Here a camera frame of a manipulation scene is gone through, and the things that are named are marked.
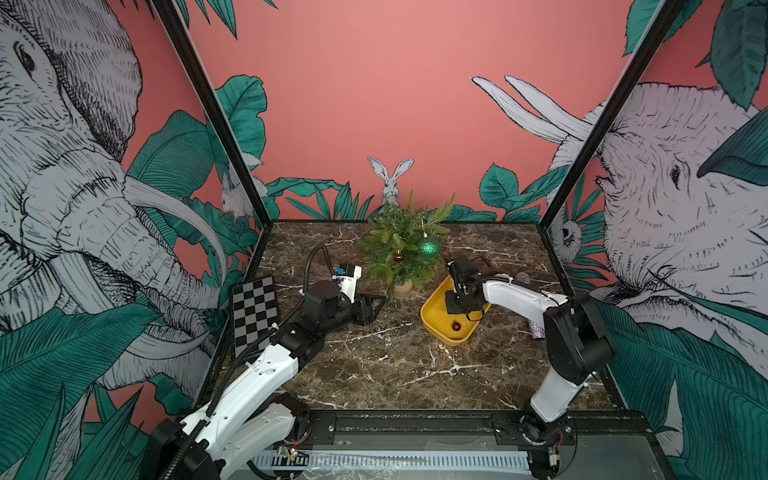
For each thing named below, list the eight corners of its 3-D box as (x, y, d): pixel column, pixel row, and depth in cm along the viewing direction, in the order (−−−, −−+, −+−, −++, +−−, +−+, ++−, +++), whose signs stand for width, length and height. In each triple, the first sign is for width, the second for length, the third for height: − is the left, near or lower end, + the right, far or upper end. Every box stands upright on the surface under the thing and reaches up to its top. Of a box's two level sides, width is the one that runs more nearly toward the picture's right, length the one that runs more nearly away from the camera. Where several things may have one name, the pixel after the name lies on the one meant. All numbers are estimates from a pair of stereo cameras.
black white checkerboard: (238, 357, 87) (234, 353, 84) (235, 291, 101) (231, 287, 99) (281, 342, 90) (278, 339, 87) (272, 281, 104) (270, 276, 102)
